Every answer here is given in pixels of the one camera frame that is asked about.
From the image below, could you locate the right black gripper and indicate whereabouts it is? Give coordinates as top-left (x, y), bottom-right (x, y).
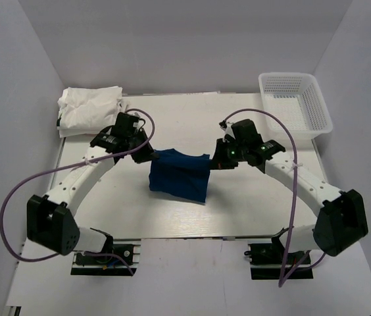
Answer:
top-left (209, 138), bottom-right (248, 169)

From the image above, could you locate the white t shirt stack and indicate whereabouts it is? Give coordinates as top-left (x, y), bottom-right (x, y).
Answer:
top-left (57, 86), bottom-right (129, 138)

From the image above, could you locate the blue printed t shirt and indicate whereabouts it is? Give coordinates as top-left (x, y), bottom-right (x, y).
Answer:
top-left (149, 149), bottom-right (210, 203)

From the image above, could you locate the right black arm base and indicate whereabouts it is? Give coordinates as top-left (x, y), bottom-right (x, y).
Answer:
top-left (244, 228), bottom-right (314, 280)

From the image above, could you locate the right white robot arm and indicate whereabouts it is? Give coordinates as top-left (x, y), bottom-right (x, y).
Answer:
top-left (211, 119), bottom-right (368, 263)

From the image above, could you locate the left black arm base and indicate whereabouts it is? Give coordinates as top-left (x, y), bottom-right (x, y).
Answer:
top-left (70, 240), bottom-right (141, 277)

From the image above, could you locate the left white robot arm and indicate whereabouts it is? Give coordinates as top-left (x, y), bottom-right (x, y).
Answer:
top-left (27, 109), bottom-right (158, 263)

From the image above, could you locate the white perforated plastic basket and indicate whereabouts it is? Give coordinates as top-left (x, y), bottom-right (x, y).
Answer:
top-left (259, 72), bottom-right (333, 142)

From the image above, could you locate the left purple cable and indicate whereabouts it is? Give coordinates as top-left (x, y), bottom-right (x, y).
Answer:
top-left (0, 108), bottom-right (156, 276)

